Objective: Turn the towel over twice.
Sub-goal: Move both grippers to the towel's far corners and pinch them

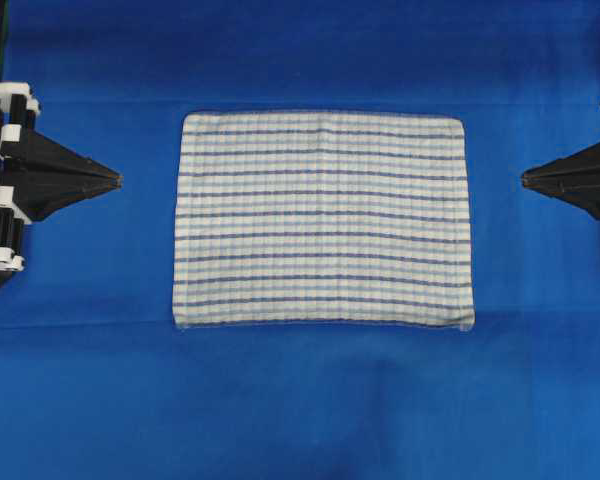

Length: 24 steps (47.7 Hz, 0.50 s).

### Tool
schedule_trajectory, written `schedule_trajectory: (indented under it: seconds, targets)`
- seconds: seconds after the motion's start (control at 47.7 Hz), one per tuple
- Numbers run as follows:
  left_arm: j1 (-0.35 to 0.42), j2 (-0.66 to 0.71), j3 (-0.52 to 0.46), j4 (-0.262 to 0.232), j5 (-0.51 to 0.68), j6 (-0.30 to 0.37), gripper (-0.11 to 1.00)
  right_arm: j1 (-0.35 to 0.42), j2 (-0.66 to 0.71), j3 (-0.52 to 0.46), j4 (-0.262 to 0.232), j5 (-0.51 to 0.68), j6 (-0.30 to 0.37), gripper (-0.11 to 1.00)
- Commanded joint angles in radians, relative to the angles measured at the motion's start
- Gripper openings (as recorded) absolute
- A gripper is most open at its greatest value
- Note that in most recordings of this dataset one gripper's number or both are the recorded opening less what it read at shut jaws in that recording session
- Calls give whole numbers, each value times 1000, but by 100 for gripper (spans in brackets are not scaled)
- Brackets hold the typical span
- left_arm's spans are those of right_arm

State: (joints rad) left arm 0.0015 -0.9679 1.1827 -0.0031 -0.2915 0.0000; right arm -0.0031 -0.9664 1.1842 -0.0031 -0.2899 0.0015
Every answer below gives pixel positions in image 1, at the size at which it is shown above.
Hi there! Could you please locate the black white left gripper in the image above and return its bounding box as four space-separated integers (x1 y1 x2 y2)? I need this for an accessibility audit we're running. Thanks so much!
0 82 123 288

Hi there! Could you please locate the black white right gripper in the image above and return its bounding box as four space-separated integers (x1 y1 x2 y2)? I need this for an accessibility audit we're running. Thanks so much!
521 142 600 220

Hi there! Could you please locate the blue striped white towel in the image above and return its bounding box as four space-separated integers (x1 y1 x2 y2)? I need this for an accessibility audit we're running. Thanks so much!
172 110 475 329

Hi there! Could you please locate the blue table cloth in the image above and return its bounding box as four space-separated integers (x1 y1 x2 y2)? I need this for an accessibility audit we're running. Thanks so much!
0 1 600 479

